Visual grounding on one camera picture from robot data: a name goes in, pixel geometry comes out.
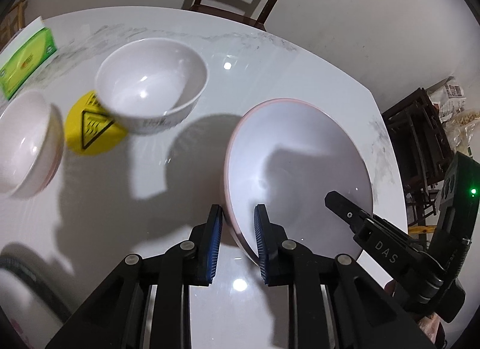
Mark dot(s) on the green tissue pack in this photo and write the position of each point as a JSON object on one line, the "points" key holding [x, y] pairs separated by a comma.
{"points": [[24, 54]]}

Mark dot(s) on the light bamboo chair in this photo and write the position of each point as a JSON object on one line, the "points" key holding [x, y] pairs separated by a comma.
{"points": [[13, 23]]}

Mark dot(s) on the dark wooden side chair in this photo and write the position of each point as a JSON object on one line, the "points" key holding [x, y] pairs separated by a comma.
{"points": [[421, 149]]}

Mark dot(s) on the yellow round warning sticker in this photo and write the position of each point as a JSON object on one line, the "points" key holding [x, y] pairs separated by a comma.
{"points": [[89, 129]]}

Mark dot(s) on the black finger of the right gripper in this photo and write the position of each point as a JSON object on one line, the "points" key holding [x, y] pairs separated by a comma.
{"points": [[371, 232]]}

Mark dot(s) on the large pink bowl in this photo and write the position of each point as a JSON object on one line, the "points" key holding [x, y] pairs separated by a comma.
{"points": [[288, 155]]}

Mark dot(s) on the printed plastic bag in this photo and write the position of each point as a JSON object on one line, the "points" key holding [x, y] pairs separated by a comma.
{"points": [[459, 122]]}

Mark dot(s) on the white ribbed rabbit bowl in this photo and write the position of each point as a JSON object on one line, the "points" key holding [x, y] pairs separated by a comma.
{"points": [[32, 145]]}

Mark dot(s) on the white plate pink flowers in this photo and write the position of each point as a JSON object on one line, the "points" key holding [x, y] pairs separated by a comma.
{"points": [[29, 316]]}

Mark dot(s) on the white blue dog bowl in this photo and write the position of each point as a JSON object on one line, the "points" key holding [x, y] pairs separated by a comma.
{"points": [[152, 84]]}

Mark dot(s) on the person's right hand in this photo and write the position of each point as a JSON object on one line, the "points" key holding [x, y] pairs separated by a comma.
{"points": [[429, 325]]}

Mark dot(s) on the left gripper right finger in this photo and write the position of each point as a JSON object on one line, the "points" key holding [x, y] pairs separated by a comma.
{"points": [[269, 238]]}

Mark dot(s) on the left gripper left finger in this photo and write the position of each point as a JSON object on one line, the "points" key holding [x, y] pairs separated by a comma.
{"points": [[206, 239]]}

